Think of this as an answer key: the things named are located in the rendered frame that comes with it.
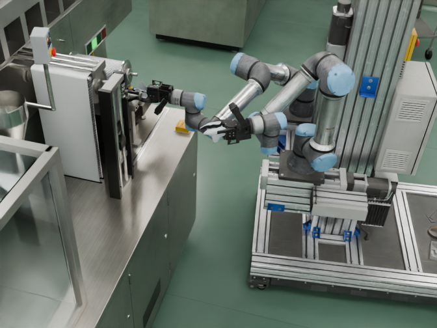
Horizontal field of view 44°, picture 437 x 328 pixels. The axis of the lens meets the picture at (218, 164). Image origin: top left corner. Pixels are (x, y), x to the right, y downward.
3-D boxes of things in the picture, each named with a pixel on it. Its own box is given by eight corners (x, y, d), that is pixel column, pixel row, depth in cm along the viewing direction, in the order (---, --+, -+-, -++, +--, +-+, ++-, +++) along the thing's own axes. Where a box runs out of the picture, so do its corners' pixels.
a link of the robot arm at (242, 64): (298, 92, 308) (245, 82, 264) (278, 82, 315) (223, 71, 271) (307, 72, 304) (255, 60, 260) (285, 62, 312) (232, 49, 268)
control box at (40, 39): (54, 64, 180) (50, 36, 173) (34, 64, 179) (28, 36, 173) (58, 54, 185) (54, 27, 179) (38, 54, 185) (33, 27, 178)
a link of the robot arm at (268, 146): (270, 140, 244) (272, 120, 237) (279, 155, 236) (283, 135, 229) (253, 142, 242) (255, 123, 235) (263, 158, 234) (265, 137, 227)
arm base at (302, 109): (315, 104, 314) (317, 89, 307) (315, 118, 302) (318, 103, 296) (289, 101, 315) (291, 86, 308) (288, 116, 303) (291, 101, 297)
